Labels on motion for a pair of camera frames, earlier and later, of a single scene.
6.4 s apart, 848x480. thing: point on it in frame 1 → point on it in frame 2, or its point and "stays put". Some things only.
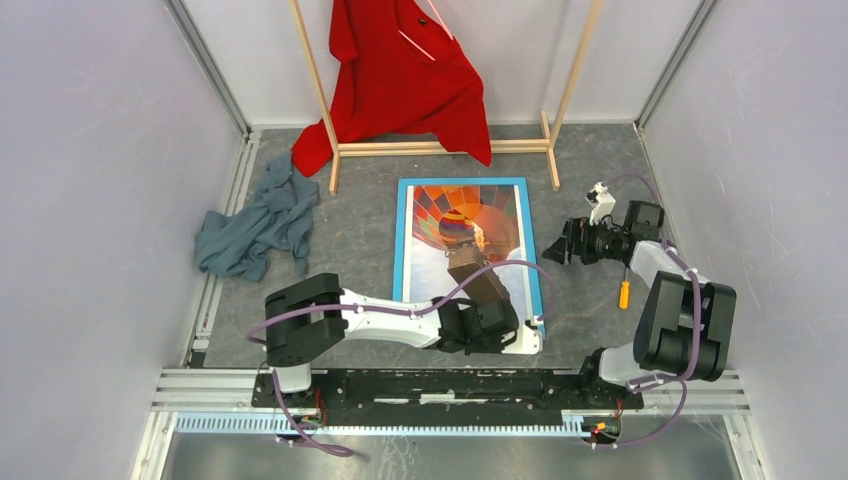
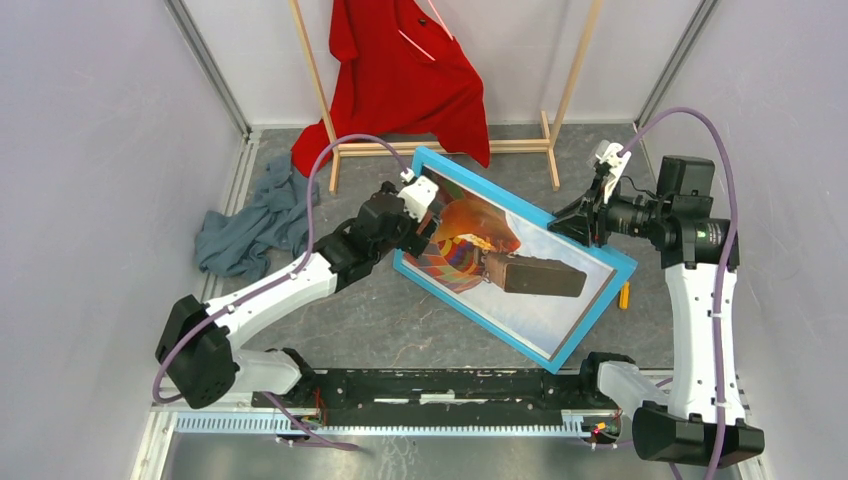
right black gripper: x=577 y=234 → x=575 y=223
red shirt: x=401 y=73 stays put
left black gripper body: x=480 y=344 → x=407 y=238
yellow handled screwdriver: x=624 y=293 stays put
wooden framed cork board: x=465 y=181 → x=624 y=268
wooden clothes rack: x=523 y=148 stays put
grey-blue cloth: x=238 y=245 stays put
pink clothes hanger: x=442 y=24 stays put
